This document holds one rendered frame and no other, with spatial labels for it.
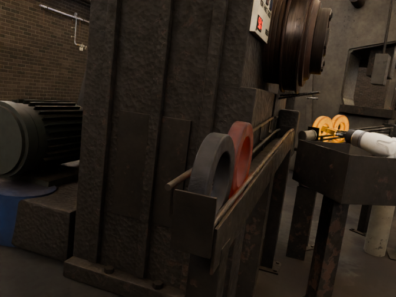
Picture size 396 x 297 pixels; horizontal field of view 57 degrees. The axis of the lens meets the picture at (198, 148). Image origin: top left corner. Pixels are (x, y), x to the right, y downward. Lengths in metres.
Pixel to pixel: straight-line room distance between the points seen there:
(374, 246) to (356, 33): 2.62
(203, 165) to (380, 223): 1.91
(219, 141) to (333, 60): 3.87
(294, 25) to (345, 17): 2.99
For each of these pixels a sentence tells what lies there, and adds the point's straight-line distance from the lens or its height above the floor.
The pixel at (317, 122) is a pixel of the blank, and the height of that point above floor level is 0.74.
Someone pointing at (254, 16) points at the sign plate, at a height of 1.11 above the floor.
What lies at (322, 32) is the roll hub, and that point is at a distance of 1.62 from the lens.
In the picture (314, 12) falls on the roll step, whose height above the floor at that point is 1.20.
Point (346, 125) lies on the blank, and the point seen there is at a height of 0.74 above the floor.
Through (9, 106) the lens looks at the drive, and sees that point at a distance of 1.97.
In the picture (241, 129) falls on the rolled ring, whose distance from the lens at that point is 0.81.
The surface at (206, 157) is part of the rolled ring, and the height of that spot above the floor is 0.73.
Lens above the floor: 0.84
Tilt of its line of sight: 9 degrees down
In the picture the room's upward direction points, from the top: 7 degrees clockwise
